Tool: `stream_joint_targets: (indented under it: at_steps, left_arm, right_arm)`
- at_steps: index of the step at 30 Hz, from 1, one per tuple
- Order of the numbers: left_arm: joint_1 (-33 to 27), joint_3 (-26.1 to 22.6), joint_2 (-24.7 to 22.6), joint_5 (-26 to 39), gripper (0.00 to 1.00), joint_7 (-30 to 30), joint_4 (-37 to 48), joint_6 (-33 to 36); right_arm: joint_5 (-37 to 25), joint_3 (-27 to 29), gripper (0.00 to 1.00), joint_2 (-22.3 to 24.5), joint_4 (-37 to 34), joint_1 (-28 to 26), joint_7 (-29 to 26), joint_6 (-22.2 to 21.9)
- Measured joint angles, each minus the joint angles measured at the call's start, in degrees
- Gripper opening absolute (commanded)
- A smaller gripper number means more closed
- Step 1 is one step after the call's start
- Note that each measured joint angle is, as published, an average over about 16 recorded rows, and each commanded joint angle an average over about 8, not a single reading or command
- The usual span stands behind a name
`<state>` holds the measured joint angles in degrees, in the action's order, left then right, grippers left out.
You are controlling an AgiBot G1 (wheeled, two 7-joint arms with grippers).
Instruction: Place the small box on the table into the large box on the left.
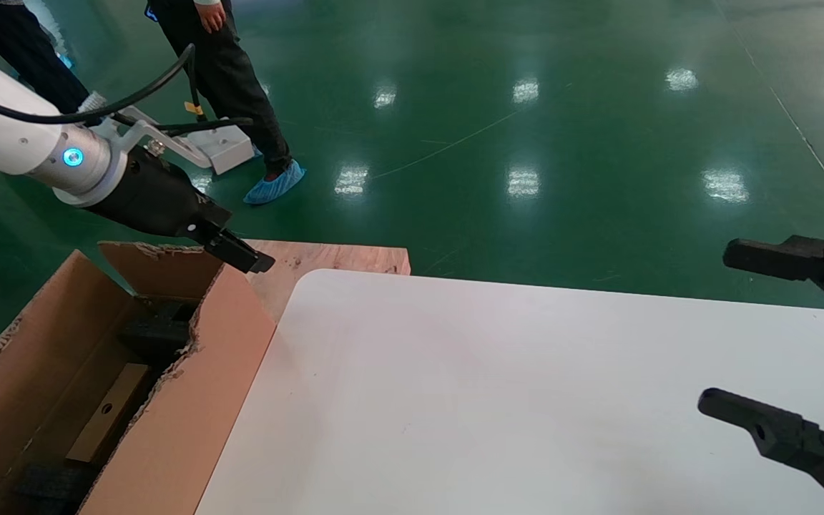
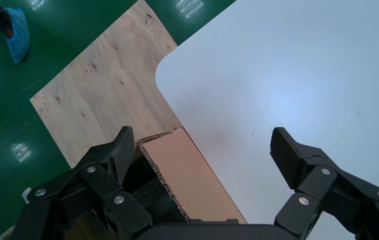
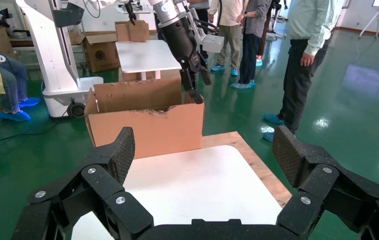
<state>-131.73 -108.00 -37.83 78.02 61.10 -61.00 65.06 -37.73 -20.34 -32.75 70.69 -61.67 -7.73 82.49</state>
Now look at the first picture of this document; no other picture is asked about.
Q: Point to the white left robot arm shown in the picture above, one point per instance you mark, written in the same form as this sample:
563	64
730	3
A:
4	136

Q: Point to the black foam block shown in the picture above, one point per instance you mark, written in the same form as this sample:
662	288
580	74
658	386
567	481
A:
54	490
158	332

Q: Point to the small cardboard box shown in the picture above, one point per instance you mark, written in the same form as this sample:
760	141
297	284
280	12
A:
108	411

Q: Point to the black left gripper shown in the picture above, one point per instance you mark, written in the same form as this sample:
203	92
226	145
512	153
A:
154	197

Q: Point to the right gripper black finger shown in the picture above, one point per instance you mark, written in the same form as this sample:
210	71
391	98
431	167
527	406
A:
769	259
777	433

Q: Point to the plywood board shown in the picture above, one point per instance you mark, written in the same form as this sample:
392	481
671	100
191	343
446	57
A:
326	257

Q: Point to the large open cardboard box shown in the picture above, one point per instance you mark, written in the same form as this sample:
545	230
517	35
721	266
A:
190	400

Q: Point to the person in black trousers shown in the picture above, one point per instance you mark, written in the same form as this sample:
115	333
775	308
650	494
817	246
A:
226	71

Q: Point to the person in dark striped trousers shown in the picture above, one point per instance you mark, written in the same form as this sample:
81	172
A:
18	43

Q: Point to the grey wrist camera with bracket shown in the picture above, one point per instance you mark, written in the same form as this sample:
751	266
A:
229	150

